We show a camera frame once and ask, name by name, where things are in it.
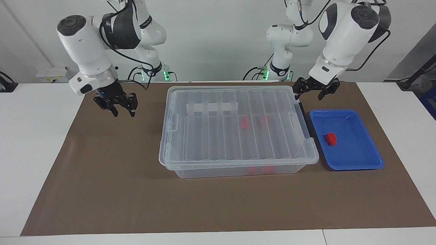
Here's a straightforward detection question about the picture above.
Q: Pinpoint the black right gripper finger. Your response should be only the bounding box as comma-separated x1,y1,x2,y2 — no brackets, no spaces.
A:
94,97,119,118
121,93,138,118

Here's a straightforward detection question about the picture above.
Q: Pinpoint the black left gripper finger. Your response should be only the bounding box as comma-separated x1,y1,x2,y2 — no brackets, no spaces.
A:
318,78,340,101
293,78,311,100

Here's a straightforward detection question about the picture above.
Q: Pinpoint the clear ribbed plastic lid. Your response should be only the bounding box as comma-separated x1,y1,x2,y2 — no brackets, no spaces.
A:
159,86,320,170

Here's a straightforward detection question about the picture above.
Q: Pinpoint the blue plastic tray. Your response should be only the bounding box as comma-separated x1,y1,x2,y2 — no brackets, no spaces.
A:
309,109,385,170

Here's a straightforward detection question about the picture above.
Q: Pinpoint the clear plastic storage box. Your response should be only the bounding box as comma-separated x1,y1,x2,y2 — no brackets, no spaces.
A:
159,86,320,179

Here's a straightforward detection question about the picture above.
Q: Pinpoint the white power strip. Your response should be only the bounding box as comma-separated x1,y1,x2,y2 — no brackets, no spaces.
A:
36,66,74,83

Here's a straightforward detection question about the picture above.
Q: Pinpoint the white label strip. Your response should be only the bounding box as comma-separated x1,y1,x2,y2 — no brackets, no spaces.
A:
187,102,238,113

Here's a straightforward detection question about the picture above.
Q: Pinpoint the black pole stand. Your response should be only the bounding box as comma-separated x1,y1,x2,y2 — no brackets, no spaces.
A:
397,54,436,91

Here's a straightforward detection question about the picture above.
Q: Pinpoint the grey partition panel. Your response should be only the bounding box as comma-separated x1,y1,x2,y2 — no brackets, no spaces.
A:
388,32,436,82

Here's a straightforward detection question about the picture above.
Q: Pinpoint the blue crate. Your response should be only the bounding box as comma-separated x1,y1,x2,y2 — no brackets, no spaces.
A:
420,85,436,120

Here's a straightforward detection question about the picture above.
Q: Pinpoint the brown table mat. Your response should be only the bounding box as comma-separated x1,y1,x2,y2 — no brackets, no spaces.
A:
20,82,436,236

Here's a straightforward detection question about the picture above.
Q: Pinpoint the black base cable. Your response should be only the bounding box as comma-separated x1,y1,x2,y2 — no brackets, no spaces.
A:
127,66,143,83
243,66,264,81

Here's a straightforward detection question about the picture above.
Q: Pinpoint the black box latch handle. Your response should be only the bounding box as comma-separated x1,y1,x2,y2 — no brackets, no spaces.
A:
295,102,312,139

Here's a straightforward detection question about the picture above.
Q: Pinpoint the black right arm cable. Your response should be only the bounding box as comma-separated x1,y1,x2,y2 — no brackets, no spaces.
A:
99,0,154,91

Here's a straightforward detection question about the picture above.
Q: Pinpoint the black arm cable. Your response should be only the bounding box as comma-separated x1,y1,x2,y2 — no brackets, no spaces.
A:
99,0,154,91
296,0,391,72

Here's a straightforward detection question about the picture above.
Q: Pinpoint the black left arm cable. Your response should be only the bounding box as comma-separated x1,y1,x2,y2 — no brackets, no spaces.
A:
296,0,391,72

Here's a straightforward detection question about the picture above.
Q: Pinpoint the black clamp mount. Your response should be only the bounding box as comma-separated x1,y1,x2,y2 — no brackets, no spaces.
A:
0,71,18,93

